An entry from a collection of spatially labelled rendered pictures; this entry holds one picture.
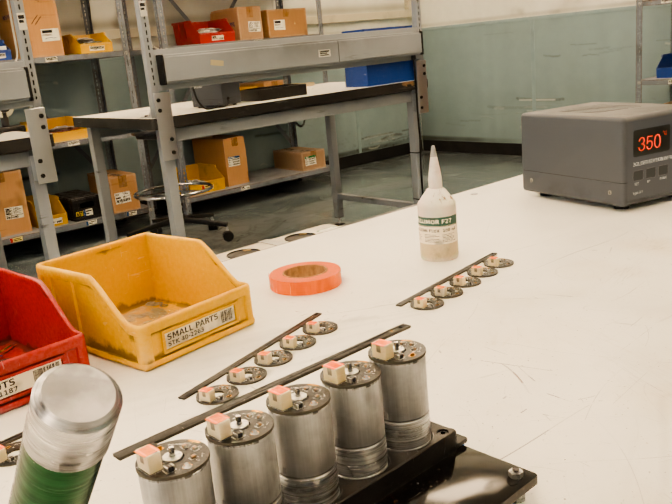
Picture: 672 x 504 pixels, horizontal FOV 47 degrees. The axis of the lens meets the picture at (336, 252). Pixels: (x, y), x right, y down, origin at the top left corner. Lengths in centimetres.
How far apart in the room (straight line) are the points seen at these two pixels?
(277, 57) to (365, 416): 277
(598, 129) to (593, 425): 48
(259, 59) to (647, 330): 257
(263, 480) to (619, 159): 61
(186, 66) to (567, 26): 347
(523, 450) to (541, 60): 554
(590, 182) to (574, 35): 488
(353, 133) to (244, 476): 588
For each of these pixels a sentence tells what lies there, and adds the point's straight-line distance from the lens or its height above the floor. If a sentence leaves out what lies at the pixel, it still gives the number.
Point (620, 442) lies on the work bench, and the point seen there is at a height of 75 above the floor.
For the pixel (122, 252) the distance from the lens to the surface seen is 63.
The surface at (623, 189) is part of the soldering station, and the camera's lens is 83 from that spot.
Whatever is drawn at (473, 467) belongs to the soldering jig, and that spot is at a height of 76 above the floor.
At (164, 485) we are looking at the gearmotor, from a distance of 27.
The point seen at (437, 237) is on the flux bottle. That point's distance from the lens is 68.
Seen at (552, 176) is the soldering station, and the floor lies 78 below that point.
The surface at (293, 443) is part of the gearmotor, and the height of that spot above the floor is 80.
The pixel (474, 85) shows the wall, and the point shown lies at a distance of 626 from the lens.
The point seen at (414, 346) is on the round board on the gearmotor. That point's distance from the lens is 34.
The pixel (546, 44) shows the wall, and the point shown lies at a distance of 585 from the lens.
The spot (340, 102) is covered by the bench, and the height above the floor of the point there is 70.
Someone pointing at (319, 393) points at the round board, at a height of 81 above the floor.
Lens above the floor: 94
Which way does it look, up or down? 15 degrees down
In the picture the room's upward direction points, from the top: 5 degrees counter-clockwise
